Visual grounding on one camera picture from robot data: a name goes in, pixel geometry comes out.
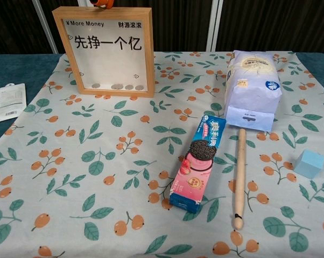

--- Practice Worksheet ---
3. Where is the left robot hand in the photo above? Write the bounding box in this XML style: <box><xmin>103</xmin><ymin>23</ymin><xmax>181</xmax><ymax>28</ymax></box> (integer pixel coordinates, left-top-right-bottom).
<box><xmin>89</xmin><ymin>0</ymin><xmax>114</xmax><ymax>10</ymax></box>

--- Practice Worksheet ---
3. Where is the teal table cover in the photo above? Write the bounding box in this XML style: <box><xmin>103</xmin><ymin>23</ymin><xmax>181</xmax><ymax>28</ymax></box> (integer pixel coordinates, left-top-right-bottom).
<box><xmin>0</xmin><ymin>52</ymin><xmax>324</xmax><ymax>148</ymax></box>

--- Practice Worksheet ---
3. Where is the white plastic package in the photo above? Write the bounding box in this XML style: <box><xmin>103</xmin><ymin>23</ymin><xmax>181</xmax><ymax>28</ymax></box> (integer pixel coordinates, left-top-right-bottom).
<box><xmin>0</xmin><ymin>83</ymin><xmax>26</xmax><ymax>125</ymax></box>

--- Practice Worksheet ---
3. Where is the pale purple paper bag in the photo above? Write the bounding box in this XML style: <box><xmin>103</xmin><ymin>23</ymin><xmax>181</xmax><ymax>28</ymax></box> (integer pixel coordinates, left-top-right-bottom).
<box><xmin>223</xmin><ymin>49</ymin><xmax>283</xmax><ymax>132</ymax></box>

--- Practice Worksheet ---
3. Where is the floral printed tablecloth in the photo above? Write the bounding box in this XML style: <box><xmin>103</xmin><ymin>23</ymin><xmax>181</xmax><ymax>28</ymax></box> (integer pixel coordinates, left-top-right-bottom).
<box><xmin>0</xmin><ymin>51</ymin><xmax>324</xmax><ymax>258</ymax></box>

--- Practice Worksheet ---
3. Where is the Oreo strawberry cookie box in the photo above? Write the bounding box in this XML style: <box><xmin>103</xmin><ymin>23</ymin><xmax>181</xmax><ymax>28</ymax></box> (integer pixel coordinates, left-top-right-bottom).
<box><xmin>169</xmin><ymin>112</ymin><xmax>227</xmax><ymax>214</ymax></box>

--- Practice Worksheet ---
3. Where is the wooden drumstick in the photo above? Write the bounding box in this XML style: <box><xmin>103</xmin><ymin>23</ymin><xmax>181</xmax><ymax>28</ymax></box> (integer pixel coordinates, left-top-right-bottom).
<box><xmin>231</xmin><ymin>128</ymin><xmax>246</xmax><ymax>231</ymax></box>

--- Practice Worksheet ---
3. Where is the light blue cube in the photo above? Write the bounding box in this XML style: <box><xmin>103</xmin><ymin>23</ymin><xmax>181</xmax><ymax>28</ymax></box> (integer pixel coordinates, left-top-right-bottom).
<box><xmin>293</xmin><ymin>149</ymin><xmax>324</xmax><ymax>180</ymax></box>

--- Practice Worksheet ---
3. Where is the white partition post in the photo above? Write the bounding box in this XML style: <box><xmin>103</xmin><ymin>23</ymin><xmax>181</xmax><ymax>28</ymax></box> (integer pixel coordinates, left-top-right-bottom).
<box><xmin>206</xmin><ymin>0</ymin><xmax>224</xmax><ymax>52</ymax></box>
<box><xmin>32</xmin><ymin>0</ymin><xmax>60</xmax><ymax>54</ymax></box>

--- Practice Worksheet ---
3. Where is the wooden frame coin bank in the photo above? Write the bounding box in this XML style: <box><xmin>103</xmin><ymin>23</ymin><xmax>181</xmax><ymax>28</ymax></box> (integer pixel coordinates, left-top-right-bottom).
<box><xmin>52</xmin><ymin>7</ymin><xmax>155</xmax><ymax>98</ymax></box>

